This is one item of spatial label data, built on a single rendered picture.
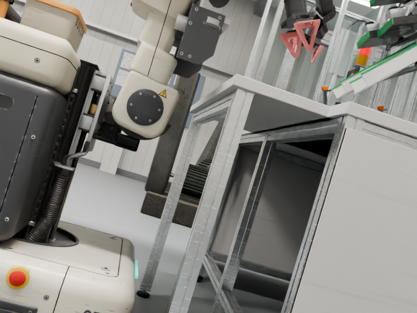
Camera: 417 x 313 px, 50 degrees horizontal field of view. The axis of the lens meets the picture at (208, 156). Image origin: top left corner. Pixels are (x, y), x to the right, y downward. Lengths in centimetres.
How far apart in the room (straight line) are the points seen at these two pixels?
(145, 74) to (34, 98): 32
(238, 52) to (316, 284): 830
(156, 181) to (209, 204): 344
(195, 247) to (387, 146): 53
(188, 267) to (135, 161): 770
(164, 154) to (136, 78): 323
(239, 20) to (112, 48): 259
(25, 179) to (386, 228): 87
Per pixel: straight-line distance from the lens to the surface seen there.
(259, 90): 114
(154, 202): 447
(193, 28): 132
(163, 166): 452
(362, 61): 217
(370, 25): 171
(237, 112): 114
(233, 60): 918
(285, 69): 297
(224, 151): 113
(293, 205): 263
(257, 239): 261
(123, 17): 915
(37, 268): 116
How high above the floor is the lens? 61
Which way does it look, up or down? 2 degrees up
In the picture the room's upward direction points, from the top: 17 degrees clockwise
